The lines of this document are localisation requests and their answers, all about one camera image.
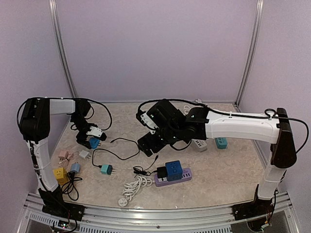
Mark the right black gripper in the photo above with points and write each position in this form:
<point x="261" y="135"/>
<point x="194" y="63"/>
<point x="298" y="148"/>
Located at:
<point x="145" y="148"/>

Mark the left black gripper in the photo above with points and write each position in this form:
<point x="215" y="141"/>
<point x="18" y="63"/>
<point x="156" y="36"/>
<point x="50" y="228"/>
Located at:
<point x="81" y="140"/>

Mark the light blue charger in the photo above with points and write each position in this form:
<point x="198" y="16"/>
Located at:
<point x="94" y="143"/>

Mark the black charger with cable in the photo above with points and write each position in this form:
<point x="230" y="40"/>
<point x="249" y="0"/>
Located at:
<point x="161" y="172"/>

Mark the blue cube socket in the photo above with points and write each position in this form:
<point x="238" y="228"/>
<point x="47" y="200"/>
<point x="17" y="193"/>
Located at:
<point x="174" y="171"/>

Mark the teal charger with cable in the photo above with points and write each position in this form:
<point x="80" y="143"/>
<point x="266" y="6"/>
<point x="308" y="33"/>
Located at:
<point x="107" y="169"/>

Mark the yellow cube socket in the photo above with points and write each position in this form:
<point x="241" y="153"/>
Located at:
<point x="61" y="176"/>

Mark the purple power strip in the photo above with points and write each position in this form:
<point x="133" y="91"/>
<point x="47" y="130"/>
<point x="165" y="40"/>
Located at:
<point x="132" y="189"/>

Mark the white power strip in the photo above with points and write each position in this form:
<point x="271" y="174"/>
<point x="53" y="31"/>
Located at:
<point x="199" y="145"/>

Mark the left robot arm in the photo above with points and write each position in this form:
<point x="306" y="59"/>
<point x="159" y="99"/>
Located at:
<point x="33" y="121"/>

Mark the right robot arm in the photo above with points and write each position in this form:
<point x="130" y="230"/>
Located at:
<point x="168" y="125"/>

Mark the pink charger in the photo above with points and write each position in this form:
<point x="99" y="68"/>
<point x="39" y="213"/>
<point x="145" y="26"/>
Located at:
<point x="65" y="157"/>

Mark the pale blue round charger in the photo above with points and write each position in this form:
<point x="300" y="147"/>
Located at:
<point x="75" y="168"/>

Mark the teal power strip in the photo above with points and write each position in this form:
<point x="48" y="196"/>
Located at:
<point x="221" y="142"/>

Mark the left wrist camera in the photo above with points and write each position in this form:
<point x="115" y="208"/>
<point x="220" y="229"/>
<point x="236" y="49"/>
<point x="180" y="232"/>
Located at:
<point x="97" y="133"/>

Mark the white wall charger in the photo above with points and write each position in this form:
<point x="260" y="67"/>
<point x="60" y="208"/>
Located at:
<point x="85" y="154"/>

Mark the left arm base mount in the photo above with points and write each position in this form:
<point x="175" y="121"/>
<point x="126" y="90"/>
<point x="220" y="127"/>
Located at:
<point x="68" y="210"/>

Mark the front aluminium rail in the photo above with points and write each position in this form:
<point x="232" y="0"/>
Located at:
<point x="98" y="219"/>

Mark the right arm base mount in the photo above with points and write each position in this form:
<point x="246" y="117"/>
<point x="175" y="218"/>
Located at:
<point x="252" y="209"/>

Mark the left aluminium frame post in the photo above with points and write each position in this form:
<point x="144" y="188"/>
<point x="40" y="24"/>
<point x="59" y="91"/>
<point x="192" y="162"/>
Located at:
<point x="61" y="47"/>

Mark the aluminium frame post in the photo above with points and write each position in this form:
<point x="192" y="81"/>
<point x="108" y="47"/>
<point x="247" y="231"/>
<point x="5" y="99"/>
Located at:
<point x="61" y="47"/>
<point x="251" y="52"/>

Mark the right aluminium frame post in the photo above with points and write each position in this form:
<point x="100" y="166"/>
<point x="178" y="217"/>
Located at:
<point x="251" y="52"/>

